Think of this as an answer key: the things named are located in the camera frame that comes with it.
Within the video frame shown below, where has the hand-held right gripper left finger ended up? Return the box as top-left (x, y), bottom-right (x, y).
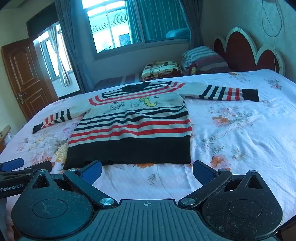
top-left (30, 159), bottom-right (118, 209)

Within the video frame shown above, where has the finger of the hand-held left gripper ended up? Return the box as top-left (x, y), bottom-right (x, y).
top-left (0, 158), bottom-right (25, 172)
top-left (22, 161), bottom-right (53, 175)

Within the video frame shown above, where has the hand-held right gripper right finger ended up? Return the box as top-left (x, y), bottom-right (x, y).
top-left (178, 160), bottom-right (265, 208)

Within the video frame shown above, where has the striped knit sweater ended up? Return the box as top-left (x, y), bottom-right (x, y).
top-left (32, 81), bottom-right (260, 171)

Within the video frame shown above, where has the white floral bed sheet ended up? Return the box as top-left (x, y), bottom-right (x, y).
top-left (0, 69), bottom-right (296, 233)

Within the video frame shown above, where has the brown wooden door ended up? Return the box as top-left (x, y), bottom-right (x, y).
top-left (1, 38), bottom-right (59, 121)

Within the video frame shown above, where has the red printed pillow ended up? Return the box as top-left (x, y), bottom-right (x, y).
top-left (185, 66), bottom-right (200, 76)

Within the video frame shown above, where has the white sheer curtain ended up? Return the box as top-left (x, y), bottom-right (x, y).
top-left (49, 24), bottom-right (71, 87)

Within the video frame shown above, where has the folded printed blanket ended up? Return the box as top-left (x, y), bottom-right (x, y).
top-left (141, 61), bottom-right (184, 78)

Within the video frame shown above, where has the striped pillow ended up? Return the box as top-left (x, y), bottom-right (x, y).
top-left (181, 46), bottom-right (232, 75)

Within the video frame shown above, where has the grey curtain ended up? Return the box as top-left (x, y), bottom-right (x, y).
top-left (55, 0), bottom-right (93, 93)
top-left (181, 0), bottom-right (204, 56)

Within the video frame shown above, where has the red scalloped headboard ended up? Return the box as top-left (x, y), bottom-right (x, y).
top-left (213, 27), bottom-right (285, 76)

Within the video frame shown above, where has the window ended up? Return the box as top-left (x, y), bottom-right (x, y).
top-left (81, 0), bottom-right (193, 53)

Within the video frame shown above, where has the hanging wall cable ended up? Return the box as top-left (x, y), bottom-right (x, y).
top-left (261, 0), bottom-right (284, 70)

